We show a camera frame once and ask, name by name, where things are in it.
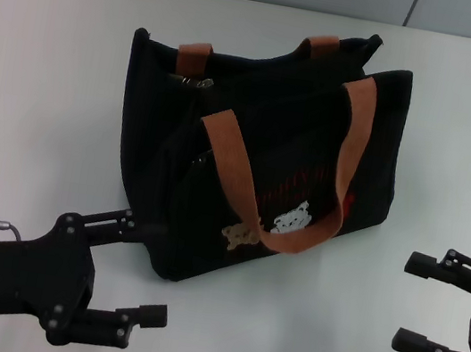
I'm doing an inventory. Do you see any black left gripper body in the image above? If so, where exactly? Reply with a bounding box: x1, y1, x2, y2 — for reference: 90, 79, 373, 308
0, 200, 107, 350

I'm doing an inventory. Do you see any black bag with brown handles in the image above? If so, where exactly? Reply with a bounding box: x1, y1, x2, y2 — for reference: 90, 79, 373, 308
92, 0, 422, 317

